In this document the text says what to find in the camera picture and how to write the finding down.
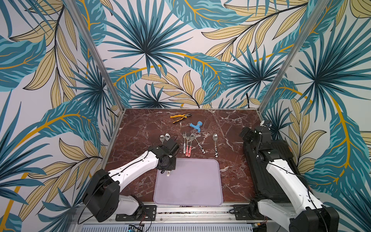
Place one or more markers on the spoon with Pochacco white handle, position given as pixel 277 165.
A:
pixel 167 137

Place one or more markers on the spoon with colourful white handle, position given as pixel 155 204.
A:
pixel 162 138

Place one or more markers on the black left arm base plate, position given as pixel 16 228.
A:
pixel 143 213

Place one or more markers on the fork with Pochacco white handle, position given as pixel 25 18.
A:
pixel 184 143

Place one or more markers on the aluminium front rail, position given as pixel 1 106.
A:
pixel 200 214

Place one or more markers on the yellow black pliers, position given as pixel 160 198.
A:
pixel 180 117

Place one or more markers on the aluminium corner post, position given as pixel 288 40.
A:
pixel 83 28
pixel 307 28

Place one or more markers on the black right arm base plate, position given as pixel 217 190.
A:
pixel 246 212

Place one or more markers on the aluminium corner post right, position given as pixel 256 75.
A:
pixel 307 28

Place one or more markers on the fork with pink handle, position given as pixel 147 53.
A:
pixel 187 144

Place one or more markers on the lilac silicone mat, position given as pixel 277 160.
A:
pixel 194 182

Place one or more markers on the spoon with pink handle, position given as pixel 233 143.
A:
pixel 191 138

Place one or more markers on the spoon with black-white handle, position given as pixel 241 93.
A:
pixel 215 138

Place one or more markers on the aluminium corner post left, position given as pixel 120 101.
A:
pixel 83 28

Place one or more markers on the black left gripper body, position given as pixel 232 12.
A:
pixel 170 165

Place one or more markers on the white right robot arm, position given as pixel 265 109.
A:
pixel 282 193

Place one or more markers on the blue plastic tap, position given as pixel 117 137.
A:
pixel 197 127

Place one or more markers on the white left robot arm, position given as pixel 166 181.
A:
pixel 102 196

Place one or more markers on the fork with black-white handle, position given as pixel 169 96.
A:
pixel 200 146

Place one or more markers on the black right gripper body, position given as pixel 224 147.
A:
pixel 248 134

